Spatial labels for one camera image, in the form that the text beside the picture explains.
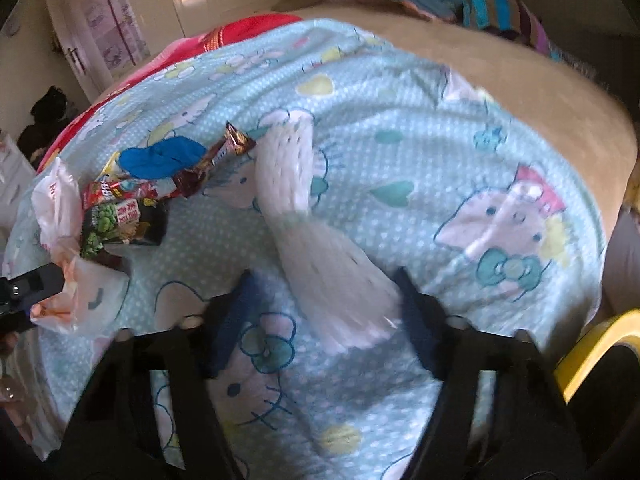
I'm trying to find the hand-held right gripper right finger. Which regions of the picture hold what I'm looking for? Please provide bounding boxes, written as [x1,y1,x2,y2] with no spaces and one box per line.
[392,267,586,480]

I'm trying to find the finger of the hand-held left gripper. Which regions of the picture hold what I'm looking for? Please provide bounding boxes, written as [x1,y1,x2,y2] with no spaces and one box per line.
[9,263,67,306]

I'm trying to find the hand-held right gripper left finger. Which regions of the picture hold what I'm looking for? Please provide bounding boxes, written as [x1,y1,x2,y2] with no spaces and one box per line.
[65,269,261,480]

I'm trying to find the white plastic bag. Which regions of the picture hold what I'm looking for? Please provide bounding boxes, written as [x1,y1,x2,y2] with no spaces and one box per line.
[30,157,131,333]

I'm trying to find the blue cloth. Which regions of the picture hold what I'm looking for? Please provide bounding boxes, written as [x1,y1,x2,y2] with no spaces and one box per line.
[120,137,208,181]

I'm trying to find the yellow rimmed black bin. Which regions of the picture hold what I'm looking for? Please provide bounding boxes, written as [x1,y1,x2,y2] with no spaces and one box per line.
[552,310,640,406]

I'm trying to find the green pea snack packet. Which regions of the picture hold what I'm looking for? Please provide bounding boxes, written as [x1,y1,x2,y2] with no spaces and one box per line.
[80,199,168,261]

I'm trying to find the red snack wrapper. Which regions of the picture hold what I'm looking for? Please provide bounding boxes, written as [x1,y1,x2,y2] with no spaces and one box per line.
[82,177,181,211]

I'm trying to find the yellow white wrapper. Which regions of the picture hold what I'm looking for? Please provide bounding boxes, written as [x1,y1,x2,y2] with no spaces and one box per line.
[95,152,132,183]

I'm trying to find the light blue cartoon blanket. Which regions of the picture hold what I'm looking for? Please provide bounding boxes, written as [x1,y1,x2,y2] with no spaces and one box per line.
[2,17,608,480]

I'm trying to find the black bag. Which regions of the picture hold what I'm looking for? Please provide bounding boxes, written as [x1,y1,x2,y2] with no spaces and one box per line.
[17,85,83,161]

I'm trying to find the brown candy wrapper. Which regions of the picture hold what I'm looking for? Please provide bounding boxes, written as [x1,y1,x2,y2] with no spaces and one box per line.
[172,121,257,200]

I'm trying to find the white door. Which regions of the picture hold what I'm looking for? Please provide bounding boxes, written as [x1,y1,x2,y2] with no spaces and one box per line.
[44,0,118,103]

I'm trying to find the pink cartoon fabric wardrobe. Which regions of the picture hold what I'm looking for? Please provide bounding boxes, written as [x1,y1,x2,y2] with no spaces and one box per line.
[67,0,151,81]

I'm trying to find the beige bed sheet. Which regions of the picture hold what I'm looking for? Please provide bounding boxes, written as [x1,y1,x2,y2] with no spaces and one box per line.
[270,0,638,241]

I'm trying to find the red blanket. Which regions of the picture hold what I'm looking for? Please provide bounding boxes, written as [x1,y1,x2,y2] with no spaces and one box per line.
[37,15,306,171]

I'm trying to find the striped colourful garment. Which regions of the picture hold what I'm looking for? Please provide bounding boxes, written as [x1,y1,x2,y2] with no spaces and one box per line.
[460,0,566,61]

